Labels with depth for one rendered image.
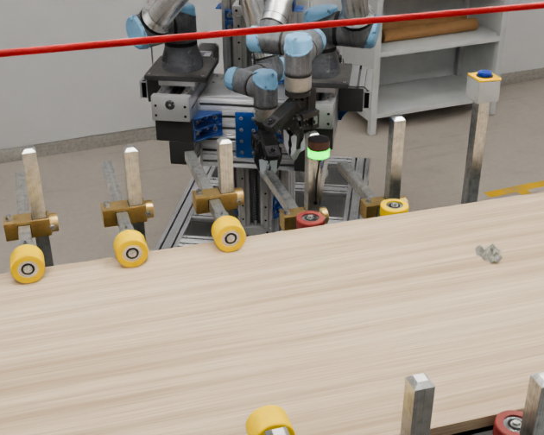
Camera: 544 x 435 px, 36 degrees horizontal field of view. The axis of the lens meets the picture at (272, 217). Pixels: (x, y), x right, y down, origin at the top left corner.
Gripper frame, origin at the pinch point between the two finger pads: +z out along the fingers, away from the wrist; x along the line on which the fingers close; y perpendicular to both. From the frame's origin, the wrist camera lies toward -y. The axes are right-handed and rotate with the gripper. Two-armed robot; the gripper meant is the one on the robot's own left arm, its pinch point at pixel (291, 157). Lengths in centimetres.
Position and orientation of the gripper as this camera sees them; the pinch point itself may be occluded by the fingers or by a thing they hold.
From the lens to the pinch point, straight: 240.4
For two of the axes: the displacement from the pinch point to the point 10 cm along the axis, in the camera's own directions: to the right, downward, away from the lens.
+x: -5.9, -3.9, 7.0
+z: 0.0, 8.8, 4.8
